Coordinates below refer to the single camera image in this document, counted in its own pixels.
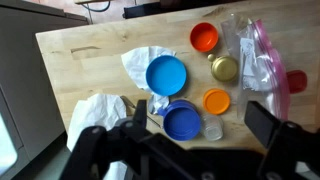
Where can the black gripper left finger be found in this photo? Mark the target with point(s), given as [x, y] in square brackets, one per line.
[110, 153]

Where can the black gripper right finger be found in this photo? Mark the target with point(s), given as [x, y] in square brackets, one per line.
[286, 146]

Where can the clear pink-zip zip lock bag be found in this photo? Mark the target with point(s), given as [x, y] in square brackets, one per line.
[266, 50]

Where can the orange plastic cup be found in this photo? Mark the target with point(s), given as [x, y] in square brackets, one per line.
[204, 36]

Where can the dark blue plastic cup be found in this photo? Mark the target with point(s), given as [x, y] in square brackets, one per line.
[181, 121]

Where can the large white crumpled paper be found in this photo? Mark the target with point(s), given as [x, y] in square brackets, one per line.
[96, 110]

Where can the small metal whisk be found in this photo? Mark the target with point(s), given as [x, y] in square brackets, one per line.
[128, 101]

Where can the small red square lid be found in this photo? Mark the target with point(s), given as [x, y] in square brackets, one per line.
[297, 81]

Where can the small clear plastic jar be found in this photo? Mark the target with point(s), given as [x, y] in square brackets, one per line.
[212, 128]

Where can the orange round lid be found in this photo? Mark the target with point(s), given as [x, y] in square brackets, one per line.
[216, 101]

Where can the small white crumpled paper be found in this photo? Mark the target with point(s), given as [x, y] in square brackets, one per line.
[136, 63]

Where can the light blue plastic bowl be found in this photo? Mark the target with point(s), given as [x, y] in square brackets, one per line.
[166, 75]

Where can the gold lid with ball knob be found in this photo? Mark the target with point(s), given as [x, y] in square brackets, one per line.
[225, 68]

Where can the black long bar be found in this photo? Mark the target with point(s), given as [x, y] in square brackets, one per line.
[150, 8]

